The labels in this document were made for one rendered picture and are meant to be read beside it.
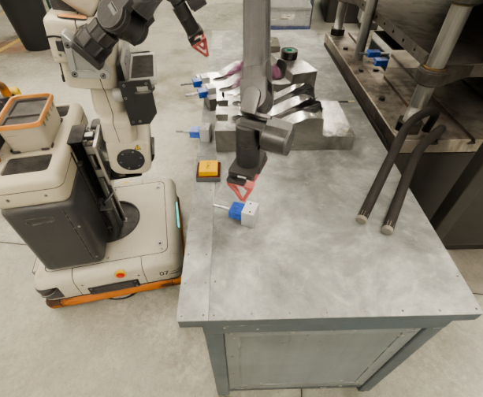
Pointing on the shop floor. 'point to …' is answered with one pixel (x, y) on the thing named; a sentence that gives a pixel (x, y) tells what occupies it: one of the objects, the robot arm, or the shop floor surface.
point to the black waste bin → (27, 22)
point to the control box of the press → (465, 183)
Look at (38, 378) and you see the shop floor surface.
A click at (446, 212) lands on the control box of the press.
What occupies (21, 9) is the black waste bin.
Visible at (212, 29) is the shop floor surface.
